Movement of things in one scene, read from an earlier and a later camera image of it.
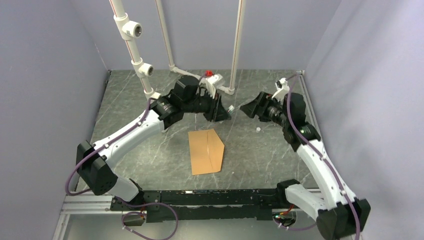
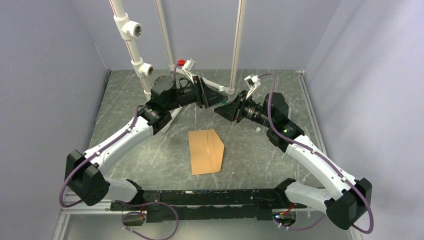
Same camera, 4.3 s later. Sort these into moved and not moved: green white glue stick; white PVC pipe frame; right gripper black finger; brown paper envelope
Moved: green white glue stick; right gripper black finger
Not moved: white PVC pipe frame; brown paper envelope
